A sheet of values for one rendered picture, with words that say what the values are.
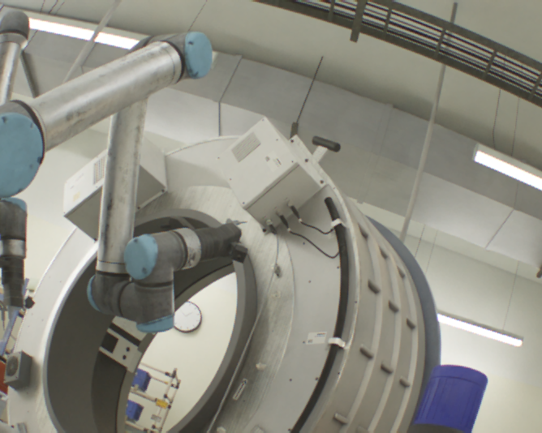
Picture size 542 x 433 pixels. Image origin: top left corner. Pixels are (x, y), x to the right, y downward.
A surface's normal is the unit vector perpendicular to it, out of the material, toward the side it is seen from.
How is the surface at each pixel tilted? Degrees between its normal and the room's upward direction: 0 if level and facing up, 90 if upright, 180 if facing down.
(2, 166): 94
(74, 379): 65
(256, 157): 90
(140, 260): 123
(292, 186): 133
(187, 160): 90
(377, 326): 83
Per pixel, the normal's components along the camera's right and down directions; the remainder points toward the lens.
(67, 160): 0.04, -0.39
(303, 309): -0.57, -0.51
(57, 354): 0.82, -0.26
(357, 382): 0.76, -0.02
